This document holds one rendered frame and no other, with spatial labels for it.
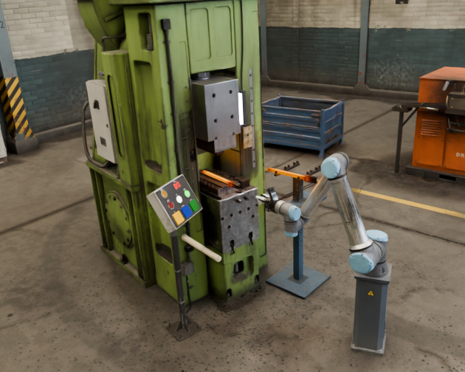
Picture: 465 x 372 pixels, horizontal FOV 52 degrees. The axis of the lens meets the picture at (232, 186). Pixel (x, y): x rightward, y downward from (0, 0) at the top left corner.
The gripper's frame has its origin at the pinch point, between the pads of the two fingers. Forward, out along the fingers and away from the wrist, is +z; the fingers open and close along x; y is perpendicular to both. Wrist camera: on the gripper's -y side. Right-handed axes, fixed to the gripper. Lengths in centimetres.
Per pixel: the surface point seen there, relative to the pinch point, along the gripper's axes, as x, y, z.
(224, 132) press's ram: -3, -40, 33
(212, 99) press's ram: -12, -66, 33
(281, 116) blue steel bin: 288, 45, 277
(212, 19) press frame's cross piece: 4, -117, 47
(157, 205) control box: -73, -11, 15
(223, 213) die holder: -13.0, 19.2, 27.0
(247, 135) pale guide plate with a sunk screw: 29, -29, 46
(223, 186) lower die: -6.5, 0.9, 33.7
